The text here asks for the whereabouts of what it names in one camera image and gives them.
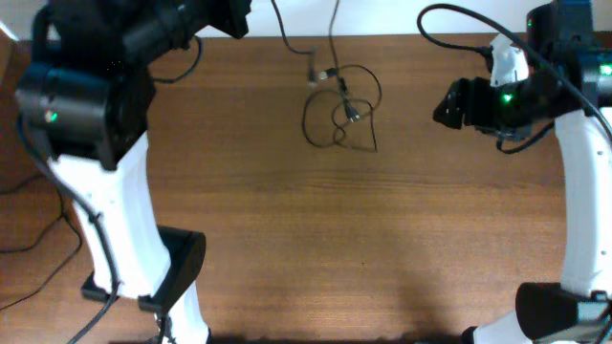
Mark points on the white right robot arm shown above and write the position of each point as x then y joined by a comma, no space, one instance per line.
558,76

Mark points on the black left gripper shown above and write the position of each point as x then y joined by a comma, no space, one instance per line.
231,17

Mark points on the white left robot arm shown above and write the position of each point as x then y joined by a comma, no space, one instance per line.
83,105

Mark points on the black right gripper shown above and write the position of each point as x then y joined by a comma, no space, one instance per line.
466,104

